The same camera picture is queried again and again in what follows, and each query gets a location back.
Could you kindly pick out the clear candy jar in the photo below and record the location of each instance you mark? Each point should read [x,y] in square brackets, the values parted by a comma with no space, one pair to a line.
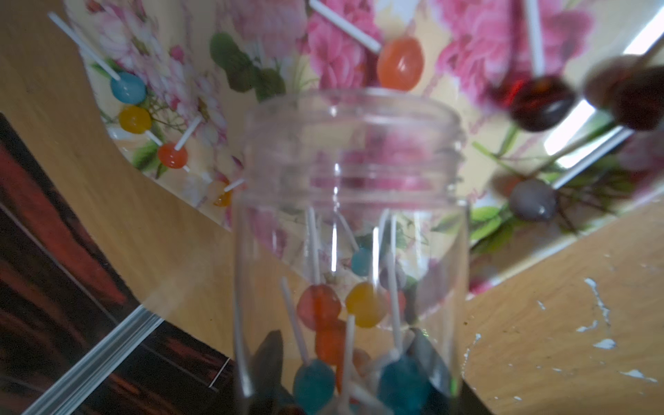
[349,233]

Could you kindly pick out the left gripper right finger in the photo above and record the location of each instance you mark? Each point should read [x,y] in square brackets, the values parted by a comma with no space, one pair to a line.
[448,395]

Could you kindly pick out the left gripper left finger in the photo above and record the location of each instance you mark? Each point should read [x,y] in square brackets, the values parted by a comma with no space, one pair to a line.
[266,369]

